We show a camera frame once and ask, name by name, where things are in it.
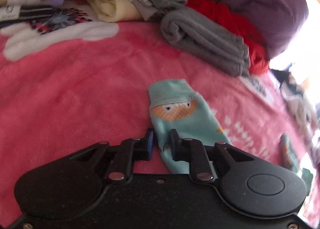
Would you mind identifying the teal printed kids garment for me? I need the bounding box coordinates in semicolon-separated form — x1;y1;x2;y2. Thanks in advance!
148;79;231;174

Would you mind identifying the pink floral fleece blanket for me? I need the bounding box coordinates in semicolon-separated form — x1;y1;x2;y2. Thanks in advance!
1;22;309;226

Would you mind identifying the folded grey cloth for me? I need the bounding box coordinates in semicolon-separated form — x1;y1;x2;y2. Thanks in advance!
161;7;250;77

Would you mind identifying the folded cream yellow cloth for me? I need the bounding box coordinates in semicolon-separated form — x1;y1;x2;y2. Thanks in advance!
86;0;143;23

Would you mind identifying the red quilt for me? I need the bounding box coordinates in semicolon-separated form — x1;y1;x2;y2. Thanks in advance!
187;0;270;75

